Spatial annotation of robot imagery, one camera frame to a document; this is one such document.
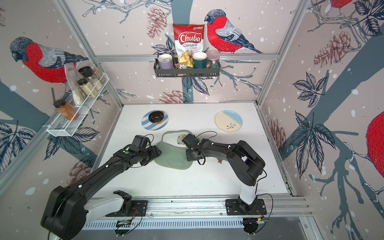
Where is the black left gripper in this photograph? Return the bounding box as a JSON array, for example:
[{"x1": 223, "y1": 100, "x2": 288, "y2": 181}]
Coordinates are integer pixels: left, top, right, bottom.
[{"x1": 138, "y1": 143, "x2": 163, "y2": 164}]

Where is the green fabric handbag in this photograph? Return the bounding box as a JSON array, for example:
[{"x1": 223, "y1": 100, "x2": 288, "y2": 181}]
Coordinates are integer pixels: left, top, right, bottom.
[{"x1": 155, "y1": 130, "x2": 193, "y2": 170}]

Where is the yellow plush bird keychain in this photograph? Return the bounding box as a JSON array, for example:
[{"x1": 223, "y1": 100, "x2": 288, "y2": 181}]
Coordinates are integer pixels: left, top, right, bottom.
[{"x1": 177, "y1": 135, "x2": 186, "y2": 145}]

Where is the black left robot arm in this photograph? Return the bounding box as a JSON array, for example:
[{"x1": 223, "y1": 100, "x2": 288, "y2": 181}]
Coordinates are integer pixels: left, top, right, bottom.
[{"x1": 41, "y1": 135, "x2": 162, "y2": 240}]

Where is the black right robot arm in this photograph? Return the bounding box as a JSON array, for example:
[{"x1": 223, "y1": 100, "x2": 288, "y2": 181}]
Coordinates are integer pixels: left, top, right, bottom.
[{"x1": 181, "y1": 134, "x2": 266, "y2": 208}]

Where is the clear plastic bag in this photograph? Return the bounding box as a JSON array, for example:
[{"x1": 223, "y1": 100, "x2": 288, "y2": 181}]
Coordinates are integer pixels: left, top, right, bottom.
[{"x1": 64, "y1": 63, "x2": 86, "y2": 107}]

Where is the red Chuba chips bag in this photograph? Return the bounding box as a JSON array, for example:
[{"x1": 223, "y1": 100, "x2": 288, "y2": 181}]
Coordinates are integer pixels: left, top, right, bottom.
[{"x1": 173, "y1": 24, "x2": 205, "y2": 56}]

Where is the blue striped plate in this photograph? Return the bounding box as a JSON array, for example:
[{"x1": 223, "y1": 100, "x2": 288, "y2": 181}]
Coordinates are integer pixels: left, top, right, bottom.
[{"x1": 142, "y1": 110, "x2": 169, "y2": 131}]

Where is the black bowl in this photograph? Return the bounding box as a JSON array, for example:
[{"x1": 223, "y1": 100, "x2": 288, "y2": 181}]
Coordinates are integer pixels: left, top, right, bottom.
[{"x1": 149, "y1": 111, "x2": 165, "y2": 125}]

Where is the cream and blue plate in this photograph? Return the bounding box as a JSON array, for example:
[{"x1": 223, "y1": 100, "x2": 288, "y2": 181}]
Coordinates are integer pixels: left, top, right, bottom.
[{"x1": 214, "y1": 110, "x2": 243, "y2": 133}]

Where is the green mug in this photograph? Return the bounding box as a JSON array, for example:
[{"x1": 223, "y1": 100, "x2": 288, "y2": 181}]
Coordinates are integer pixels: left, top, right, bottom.
[{"x1": 193, "y1": 52, "x2": 207, "y2": 69}]

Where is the purple mug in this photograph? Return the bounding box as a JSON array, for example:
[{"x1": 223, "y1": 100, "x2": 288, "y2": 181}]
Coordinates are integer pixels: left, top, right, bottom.
[{"x1": 157, "y1": 54, "x2": 174, "y2": 70}]

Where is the orange spice jar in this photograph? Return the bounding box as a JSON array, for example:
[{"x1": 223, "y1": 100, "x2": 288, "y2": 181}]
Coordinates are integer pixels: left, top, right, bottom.
[{"x1": 53, "y1": 99, "x2": 79, "y2": 121}]

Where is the pink lidded jar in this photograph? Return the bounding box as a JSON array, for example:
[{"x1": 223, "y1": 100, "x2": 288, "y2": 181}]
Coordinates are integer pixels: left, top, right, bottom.
[{"x1": 206, "y1": 50, "x2": 220, "y2": 69}]

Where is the tall black lid spice jar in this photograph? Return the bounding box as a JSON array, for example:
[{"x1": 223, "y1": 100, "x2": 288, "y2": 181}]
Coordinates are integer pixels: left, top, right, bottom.
[{"x1": 78, "y1": 66, "x2": 103, "y2": 91}]

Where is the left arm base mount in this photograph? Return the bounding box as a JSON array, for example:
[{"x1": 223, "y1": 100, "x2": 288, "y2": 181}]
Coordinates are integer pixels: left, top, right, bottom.
[{"x1": 106, "y1": 190, "x2": 149, "y2": 217}]

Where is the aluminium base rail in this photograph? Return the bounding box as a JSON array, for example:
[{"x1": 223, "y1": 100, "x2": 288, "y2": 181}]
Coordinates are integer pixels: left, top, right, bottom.
[{"x1": 86, "y1": 194, "x2": 313, "y2": 224}]

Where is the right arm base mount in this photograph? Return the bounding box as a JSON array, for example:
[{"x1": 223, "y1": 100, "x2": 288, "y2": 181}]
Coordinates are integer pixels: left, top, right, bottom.
[{"x1": 225, "y1": 198, "x2": 267, "y2": 216}]

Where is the black wall shelf basket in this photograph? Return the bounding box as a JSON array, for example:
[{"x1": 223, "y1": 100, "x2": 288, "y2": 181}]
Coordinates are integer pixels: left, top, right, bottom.
[{"x1": 154, "y1": 60, "x2": 221, "y2": 78}]

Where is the white wire wall rack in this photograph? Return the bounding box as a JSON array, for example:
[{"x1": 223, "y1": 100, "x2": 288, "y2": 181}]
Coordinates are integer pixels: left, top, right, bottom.
[{"x1": 46, "y1": 73, "x2": 110, "y2": 137}]

